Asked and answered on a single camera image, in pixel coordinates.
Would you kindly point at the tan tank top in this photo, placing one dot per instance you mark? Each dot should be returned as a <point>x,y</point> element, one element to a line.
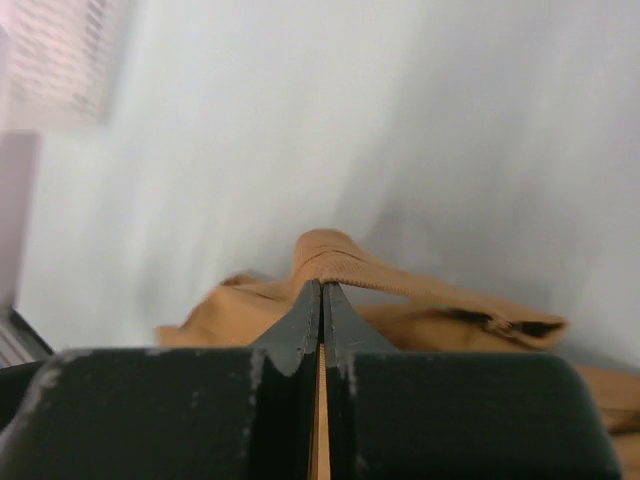
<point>414,313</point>

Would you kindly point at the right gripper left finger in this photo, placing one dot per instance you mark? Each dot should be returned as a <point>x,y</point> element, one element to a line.
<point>243,412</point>

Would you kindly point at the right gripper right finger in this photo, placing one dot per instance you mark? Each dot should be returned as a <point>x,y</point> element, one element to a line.
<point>410,415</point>

